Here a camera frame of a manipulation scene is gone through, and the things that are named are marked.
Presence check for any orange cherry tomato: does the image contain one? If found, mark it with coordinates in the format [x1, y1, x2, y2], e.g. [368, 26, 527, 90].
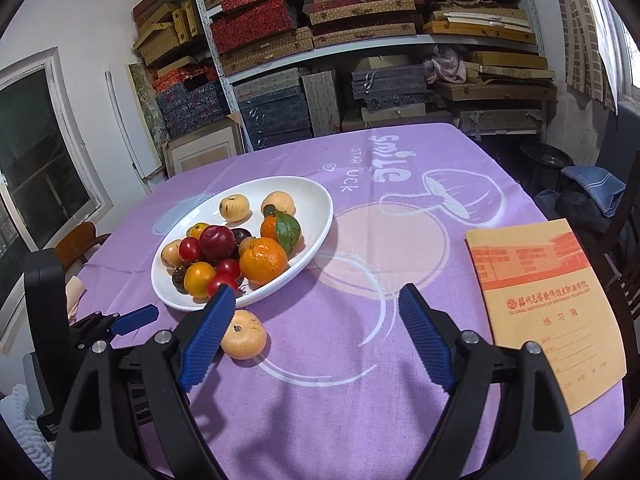
[183, 261, 216, 300]

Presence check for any red tomato with calyx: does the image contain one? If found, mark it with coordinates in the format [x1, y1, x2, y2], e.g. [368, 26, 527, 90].
[179, 236, 201, 263]

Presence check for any small orange tomato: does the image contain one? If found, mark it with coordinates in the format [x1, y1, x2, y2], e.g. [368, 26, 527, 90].
[186, 222, 209, 240]

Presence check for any red cherry tomato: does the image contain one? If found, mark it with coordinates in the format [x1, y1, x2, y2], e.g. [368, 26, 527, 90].
[216, 258, 243, 283]

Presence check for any dark red plum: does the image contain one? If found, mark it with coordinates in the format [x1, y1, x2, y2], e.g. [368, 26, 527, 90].
[200, 226, 235, 263]

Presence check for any dark brown water chestnut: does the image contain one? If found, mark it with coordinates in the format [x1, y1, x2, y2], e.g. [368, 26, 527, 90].
[231, 228, 252, 247]

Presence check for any large mandarin orange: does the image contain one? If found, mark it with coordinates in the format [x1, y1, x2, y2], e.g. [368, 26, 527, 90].
[240, 237, 288, 286]

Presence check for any yellow loquat fruit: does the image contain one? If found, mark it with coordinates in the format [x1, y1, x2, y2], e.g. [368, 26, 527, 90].
[218, 194, 252, 223]

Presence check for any mandarin with green leaf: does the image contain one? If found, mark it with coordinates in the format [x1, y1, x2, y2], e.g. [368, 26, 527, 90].
[260, 212, 302, 256]

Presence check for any large yellow round pear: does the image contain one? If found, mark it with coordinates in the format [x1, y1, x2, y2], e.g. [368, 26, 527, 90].
[160, 240, 183, 270]

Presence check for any red tomato with stem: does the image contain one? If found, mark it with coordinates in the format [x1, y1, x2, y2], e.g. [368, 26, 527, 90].
[206, 274, 239, 298]

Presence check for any brown longan fruit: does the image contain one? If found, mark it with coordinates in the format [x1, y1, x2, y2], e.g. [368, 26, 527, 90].
[238, 236, 255, 256]

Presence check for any rolled beige paper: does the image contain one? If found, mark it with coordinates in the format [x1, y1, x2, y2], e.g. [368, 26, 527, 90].
[65, 275, 86, 318]

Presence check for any orange exercise notebook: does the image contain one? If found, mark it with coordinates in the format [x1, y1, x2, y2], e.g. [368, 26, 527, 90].
[465, 219, 627, 414]

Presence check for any purple printed tablecloth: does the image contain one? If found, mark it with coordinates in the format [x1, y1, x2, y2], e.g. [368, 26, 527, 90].
[78, 124, 542, 479]

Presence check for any framed picture leaning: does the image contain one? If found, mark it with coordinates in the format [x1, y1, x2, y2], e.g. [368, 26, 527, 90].
[164, 115, 245, 178]

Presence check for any dark wooden chair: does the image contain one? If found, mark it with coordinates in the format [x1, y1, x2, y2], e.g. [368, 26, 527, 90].
[589, 148, 640, 380]

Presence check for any white oval plate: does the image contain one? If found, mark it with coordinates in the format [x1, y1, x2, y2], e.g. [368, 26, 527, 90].
[151, 176, 333, 312]

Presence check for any blue folded cloth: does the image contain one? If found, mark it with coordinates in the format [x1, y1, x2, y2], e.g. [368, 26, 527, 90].
[561, 166, 626, 218]

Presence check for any metal shelving unit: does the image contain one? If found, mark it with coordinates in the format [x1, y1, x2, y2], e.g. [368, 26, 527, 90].
[195, 0, 558, 150]

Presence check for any checked curtain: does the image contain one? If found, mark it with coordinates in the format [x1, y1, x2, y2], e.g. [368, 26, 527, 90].
[558, 0, 624, 110]

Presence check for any window with white frame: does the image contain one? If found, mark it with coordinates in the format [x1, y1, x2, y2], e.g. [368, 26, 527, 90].
[1, 48, 113, 333]

